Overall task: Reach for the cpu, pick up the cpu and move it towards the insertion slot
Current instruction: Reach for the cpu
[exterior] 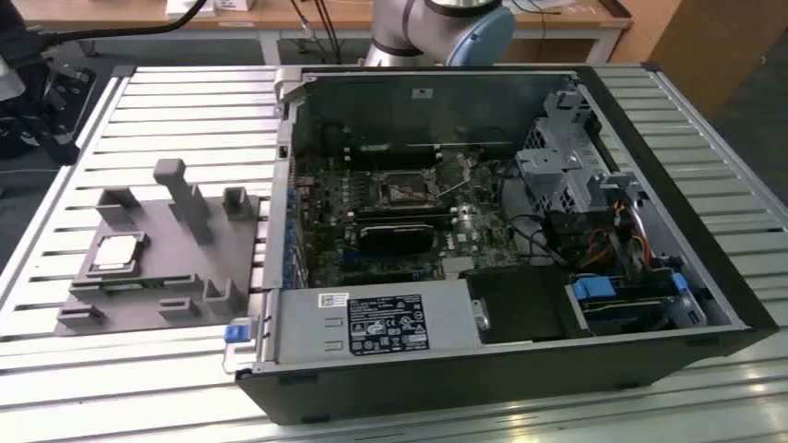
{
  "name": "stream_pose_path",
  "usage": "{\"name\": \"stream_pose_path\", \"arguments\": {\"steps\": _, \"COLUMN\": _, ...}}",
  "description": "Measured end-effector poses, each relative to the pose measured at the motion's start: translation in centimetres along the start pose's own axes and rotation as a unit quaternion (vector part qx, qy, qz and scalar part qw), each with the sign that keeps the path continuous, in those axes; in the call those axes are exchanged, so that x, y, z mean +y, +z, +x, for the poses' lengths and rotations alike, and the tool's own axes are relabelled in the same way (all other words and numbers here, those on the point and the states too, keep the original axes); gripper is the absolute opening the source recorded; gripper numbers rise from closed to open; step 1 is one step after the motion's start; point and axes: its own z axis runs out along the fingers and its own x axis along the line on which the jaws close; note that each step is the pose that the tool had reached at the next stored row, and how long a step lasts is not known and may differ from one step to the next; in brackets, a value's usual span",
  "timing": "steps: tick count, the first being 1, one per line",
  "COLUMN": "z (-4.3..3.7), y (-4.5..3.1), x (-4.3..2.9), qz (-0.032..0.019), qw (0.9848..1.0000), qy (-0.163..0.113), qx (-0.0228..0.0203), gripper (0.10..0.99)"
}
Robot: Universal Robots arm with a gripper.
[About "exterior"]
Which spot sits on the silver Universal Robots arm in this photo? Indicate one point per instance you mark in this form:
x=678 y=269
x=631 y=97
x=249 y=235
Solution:
x=403 y=32

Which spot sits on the black RAM slot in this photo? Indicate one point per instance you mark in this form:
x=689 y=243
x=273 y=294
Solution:
x=401 y=213

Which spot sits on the CPU socket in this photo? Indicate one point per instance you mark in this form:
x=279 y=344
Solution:
x=407 y=190

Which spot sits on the silver square CPU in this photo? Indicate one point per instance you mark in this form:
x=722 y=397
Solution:
x=118 y=249

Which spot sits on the green motherboard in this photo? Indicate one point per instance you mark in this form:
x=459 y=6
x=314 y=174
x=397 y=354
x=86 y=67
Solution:
x=394 y=221

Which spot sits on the black graphics card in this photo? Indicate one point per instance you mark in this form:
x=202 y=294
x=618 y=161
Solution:
x=395 y=235

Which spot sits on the metal locking lever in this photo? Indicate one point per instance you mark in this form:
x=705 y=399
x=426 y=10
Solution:
x=455 y=188

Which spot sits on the silver power supply unit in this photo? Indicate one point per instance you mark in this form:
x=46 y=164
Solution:
x=375 y=323

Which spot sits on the grey metal drive cage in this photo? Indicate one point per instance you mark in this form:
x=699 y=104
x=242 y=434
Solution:
x=558 y=152

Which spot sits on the blue case latch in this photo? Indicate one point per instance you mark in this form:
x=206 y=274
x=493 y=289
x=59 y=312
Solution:
x=237 y=334

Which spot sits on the blue disk carrier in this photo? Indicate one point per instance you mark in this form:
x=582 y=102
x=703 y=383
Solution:
x=594 y=290

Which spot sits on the grey parts rack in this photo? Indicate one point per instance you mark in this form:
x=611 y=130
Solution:
x=162 y=258

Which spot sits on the wooden desk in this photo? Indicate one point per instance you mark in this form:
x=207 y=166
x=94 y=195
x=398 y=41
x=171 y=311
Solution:
x=345 y=18

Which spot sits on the black open PC case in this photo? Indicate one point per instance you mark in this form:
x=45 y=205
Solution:
x=678 y=258

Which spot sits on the brown wooden cabinet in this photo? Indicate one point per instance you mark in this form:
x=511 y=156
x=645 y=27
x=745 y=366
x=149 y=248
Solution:
x=714 y=51

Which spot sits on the black equipment stand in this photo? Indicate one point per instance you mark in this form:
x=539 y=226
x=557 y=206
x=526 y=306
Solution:
x=31 y=87

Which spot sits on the black plastic duct cover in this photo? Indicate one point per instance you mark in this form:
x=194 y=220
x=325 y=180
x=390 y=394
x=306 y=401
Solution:
x=523 y=304

